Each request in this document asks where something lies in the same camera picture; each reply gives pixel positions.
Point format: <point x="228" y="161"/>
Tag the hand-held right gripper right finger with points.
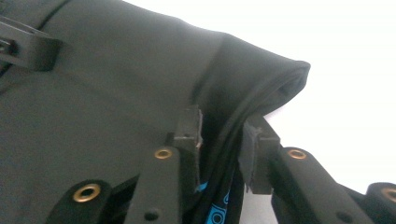
<point x="260" y="149"/>

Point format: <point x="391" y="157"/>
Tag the black T-shirt with blue print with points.
<point x="124" y="93"/>

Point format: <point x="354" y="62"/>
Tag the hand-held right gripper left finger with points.
<point x="188" y="130"/>

